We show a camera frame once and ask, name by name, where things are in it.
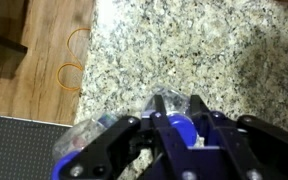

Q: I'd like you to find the grey speckled mat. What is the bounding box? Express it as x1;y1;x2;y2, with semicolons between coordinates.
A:
0;113;74;180

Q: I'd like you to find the orange rubber band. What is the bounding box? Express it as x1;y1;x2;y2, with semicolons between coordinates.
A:
56;27;92;92

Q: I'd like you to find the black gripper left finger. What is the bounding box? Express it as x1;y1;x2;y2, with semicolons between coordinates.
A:
58;94;189;180

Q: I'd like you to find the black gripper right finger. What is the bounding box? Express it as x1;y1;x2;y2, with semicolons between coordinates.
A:
189;94;288;180

